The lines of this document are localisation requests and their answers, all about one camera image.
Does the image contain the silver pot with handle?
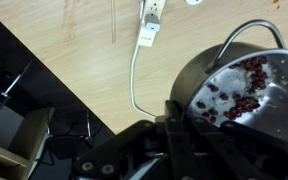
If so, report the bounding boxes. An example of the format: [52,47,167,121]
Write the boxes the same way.
[169,18,288,148]

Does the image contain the brown cardboard box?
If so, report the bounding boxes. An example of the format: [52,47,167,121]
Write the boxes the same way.
[0,106,56,180]

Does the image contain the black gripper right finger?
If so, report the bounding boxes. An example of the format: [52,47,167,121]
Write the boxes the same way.
[190,118,288,180]

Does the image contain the small food crumbs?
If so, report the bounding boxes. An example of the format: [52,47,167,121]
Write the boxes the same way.
[271,0,282,10]

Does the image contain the red beans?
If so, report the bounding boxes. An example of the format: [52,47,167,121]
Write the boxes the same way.
[196,55,269,125]

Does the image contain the white power strip cord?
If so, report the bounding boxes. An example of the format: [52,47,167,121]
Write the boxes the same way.
[130,42,159,120]

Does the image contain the white round object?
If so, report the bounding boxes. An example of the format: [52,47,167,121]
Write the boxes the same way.
[184,0,204,6]

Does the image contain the white power strip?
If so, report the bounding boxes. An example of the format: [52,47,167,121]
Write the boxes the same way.
[136,0,167,48]

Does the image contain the metal rod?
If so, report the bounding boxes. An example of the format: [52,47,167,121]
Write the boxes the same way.
[0,59,33,98]

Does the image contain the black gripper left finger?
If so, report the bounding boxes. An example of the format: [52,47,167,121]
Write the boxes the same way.
[71,99,199,180]

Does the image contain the white plug adapter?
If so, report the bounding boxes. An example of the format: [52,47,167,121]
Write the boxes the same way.
[143,12,161,34]

